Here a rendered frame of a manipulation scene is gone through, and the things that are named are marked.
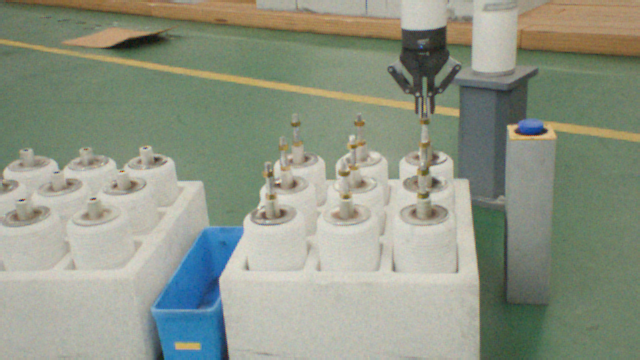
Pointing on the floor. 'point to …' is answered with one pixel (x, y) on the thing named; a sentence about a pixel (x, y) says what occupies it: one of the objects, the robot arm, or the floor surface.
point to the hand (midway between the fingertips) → (424, 106)
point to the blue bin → (197, 298)
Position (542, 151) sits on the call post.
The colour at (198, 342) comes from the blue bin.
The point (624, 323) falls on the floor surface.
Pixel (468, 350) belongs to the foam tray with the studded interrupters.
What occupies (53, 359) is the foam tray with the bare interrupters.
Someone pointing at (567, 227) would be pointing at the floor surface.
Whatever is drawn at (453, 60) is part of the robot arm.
